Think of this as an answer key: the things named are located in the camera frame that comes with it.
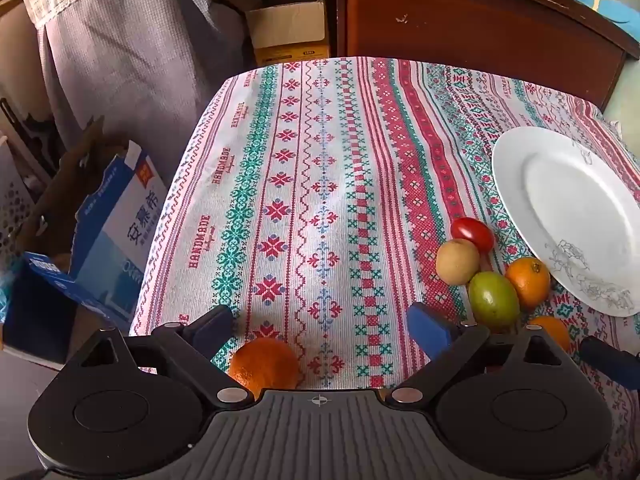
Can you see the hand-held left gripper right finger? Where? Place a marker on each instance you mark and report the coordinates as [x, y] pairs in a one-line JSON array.
[[429, 331]]

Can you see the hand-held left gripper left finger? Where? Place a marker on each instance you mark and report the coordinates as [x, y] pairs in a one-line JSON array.
[[212, 331]]

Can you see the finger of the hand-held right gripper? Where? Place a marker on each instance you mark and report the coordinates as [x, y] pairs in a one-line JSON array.
[[607, 360]]

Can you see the orange mandarin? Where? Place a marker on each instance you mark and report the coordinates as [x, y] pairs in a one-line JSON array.
[[551, 332], [529, 282], [262, 366]]

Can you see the tan round fruit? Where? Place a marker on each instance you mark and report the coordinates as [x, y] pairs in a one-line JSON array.
[[456, 261]]

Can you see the red cherry tomato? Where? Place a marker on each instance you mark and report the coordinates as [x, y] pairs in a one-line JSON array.
[[472, 232]]

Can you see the white plate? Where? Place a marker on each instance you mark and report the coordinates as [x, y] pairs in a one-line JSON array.
[[575, 200]]

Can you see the blue and white carton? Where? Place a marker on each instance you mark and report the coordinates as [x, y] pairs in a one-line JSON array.
[[117, 232]]

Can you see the patterned woven tablecloth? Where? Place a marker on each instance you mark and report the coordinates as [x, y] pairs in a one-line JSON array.
[[310, 185]]

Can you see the brown cardboard flap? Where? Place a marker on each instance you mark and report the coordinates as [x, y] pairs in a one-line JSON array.
[[65, 185]]

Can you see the checkered grey cloth cover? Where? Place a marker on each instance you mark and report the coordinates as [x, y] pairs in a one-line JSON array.
[[120, 50]]

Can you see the brown wooden cabinet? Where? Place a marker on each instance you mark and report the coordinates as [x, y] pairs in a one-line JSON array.
[[475, 20]]

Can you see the open cardboard box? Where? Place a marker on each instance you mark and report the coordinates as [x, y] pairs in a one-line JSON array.
[[290, 25]]

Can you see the blue printed pillow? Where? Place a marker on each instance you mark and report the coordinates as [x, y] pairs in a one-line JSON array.
[[607, 5]]

